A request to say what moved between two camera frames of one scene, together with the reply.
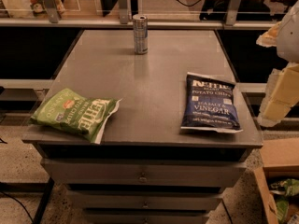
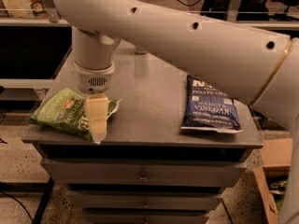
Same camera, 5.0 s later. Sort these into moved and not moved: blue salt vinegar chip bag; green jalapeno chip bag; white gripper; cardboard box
Moved: white gripper
Not moved: blue salt vinegar chip bag; cardboard box; green jalapeno chip bag
